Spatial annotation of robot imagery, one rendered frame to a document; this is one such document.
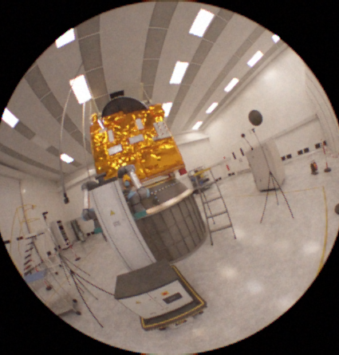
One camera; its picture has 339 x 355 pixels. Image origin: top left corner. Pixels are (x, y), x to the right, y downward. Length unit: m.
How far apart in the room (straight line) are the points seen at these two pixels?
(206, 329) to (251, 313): 0.47
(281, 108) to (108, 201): 7.85
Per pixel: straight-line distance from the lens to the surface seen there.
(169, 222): 2.04
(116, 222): 1.11
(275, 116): 7.53
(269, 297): 1.60
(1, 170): 7.92
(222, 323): 1.53
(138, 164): 2.29
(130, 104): 3.47
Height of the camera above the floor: 1.50
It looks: 4 degrees up
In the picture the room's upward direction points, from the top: 22 degrees counter-clockwise
